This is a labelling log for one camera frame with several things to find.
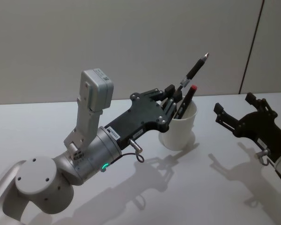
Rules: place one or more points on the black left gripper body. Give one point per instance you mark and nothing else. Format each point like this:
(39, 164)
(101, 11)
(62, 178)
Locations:
(140, 112)

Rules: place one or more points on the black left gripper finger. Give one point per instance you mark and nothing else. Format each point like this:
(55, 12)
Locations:
(160, 93)
(170, 109)

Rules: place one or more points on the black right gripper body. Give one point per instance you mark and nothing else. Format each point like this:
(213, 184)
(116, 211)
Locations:
(260, 129)

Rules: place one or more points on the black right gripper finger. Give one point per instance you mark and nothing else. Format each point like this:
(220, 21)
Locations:
(224, 117)
(262, 105)

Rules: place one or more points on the black pen with silver tip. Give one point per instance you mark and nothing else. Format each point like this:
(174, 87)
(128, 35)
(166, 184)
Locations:
(194, 68)

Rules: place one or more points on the black marker with red cap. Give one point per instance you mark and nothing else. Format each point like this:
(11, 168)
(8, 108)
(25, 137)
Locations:
(187, 101)

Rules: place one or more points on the white paper cup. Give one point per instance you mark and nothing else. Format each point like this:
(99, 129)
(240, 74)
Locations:
(180, 132)

